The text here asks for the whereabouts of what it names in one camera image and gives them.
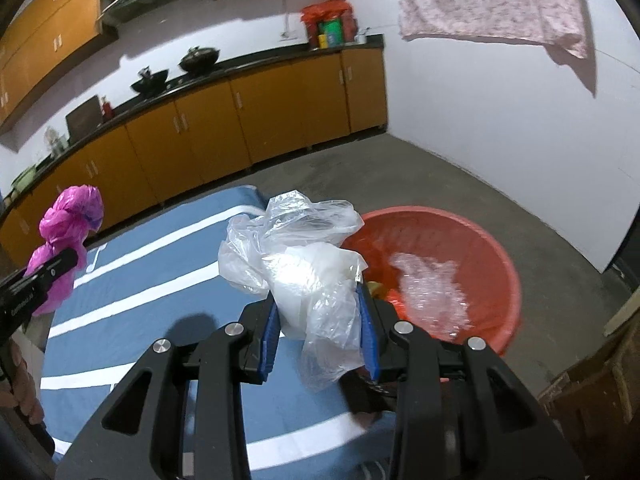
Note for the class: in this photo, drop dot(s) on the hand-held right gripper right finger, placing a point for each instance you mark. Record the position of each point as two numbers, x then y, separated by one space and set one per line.
369 340

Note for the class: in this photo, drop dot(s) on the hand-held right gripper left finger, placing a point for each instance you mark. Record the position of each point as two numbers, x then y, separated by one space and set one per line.
267 340

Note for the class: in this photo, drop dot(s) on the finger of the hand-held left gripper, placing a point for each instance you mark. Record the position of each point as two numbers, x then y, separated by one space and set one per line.
52 267

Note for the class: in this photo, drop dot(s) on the magenta plastic bag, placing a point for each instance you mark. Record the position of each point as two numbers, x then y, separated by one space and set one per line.
70 215

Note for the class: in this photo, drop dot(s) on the clear plastic bag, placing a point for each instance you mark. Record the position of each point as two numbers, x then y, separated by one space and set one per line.
310 280

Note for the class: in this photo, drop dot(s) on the clear bubble wrap sheet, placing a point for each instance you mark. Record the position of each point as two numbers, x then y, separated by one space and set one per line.
430 290

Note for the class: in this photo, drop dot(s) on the red plastic basket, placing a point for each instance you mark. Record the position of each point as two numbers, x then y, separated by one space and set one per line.
480 245

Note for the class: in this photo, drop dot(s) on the person's left hand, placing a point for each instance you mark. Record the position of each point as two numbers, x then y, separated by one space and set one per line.
22 385

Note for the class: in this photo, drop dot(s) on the green bowl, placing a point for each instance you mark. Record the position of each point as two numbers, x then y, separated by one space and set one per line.
24 179

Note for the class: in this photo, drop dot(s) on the blue white striped sheet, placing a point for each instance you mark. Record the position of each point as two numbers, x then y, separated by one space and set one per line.
150 260

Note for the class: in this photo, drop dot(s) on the clear glass jar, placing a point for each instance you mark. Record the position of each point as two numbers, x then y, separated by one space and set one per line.
55 142

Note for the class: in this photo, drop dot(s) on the dark rectangular board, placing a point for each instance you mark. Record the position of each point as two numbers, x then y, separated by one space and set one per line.
82 120

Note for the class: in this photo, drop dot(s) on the small red bottle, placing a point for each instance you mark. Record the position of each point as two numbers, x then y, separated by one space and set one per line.
106 109

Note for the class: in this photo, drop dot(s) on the orange kitchen base cabinets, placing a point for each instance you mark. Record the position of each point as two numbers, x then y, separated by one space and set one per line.
210 130

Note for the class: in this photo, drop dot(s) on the black wok without lid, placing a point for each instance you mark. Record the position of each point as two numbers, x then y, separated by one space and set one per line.
150 82

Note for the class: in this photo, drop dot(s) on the wooden crate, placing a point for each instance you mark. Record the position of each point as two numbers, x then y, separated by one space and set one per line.
595 400

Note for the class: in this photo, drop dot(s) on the black wok with lid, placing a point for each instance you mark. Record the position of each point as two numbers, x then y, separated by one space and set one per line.
200 60

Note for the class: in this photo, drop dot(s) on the white mug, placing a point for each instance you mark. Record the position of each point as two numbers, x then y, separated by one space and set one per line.
361 37

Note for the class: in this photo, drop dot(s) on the green container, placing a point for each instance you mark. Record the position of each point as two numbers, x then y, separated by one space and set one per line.
330 32

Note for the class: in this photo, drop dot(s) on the red bag on counter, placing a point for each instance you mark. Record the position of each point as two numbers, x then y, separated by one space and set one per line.
325 10

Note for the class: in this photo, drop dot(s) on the hanging pink floral cloth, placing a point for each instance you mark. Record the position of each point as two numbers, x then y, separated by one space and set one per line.
490 0

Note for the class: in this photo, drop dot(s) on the orange wall cabinets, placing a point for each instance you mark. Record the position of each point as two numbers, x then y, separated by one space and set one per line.
50 25

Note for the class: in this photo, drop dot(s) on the white wall socket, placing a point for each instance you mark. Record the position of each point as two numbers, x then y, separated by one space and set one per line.
286 35

